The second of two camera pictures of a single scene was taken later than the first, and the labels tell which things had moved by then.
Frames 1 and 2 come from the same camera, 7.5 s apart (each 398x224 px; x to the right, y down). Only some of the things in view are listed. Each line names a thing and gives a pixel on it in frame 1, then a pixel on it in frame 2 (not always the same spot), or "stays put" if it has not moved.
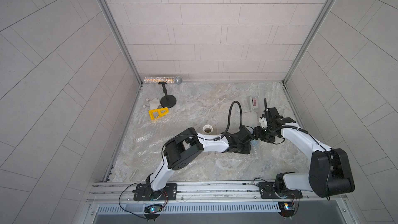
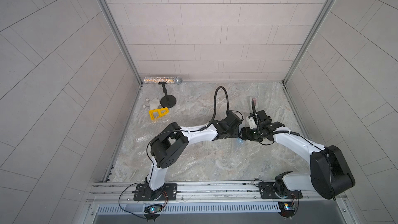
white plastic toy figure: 154,103 stays put
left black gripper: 246,151 → 236,134
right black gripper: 257,133 stays put
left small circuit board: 152,208 stays put
